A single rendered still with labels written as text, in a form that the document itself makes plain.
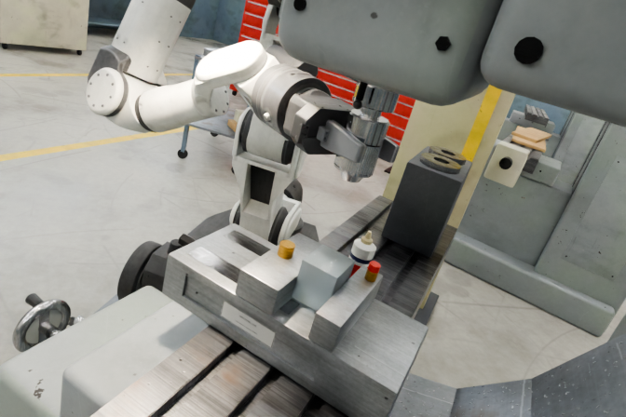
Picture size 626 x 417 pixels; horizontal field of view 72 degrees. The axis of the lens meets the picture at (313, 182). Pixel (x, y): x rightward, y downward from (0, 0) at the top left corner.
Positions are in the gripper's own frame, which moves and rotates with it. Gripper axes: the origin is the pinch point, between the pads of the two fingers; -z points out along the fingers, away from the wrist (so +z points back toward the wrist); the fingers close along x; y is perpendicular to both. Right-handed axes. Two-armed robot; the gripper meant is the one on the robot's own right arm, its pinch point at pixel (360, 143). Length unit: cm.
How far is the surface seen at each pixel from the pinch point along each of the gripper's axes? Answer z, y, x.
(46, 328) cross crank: 45, 60, -22
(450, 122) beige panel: 84, 21, 150
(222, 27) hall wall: 1036, 104, 507
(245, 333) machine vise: 2.8, 28.4, -6.8
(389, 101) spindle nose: -2.3, -5.7, -0.3
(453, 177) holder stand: 12.5, 11.9, 44.3
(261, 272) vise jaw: 3.9, 19.4, -6.0
